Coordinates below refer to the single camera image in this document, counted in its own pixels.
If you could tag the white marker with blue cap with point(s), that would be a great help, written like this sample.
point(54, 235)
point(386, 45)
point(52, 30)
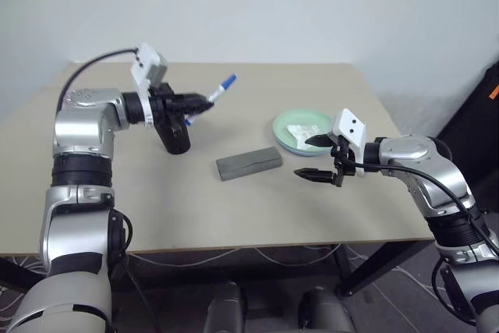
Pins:
point(224, 85)

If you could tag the black metal table frame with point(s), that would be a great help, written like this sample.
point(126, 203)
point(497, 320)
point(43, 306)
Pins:
point(374, 266)

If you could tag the grey glasses case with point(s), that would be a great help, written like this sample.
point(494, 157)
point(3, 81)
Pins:
point(249, 163)

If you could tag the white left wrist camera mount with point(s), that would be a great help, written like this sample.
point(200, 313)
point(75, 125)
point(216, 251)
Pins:
point(146, 60)

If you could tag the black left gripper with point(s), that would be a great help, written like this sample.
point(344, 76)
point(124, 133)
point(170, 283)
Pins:
point(163, 103)

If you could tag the black cabinet with orange mark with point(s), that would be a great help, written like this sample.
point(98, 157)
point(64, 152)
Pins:
point(471, 134)

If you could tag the light blue plate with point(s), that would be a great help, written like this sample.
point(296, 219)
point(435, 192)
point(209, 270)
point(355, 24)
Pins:
point(297, 152)

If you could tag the white tissue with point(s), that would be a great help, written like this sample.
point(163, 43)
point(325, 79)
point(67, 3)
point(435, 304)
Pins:
point(300, 131)

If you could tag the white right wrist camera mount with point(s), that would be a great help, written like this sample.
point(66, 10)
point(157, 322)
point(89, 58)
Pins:
point(349, 124)

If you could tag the black plastic cup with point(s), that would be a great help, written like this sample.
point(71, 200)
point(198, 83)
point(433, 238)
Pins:
point(177, 140)

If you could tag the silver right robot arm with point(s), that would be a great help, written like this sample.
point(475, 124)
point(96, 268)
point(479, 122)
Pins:
point(421, 157)

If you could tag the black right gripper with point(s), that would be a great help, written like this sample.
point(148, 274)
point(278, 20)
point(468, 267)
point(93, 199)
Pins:
point(343, 161)

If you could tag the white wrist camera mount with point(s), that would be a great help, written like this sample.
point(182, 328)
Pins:
point(146, 60)
point(349, 124)

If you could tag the dark rounded shape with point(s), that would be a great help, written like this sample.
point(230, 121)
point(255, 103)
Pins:
point(325, 311)
point(226, 309)

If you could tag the light green plate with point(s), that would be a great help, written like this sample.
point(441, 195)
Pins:
point(290, 120)

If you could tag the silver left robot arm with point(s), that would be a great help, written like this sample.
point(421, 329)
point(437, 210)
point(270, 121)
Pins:
point(78, 192)

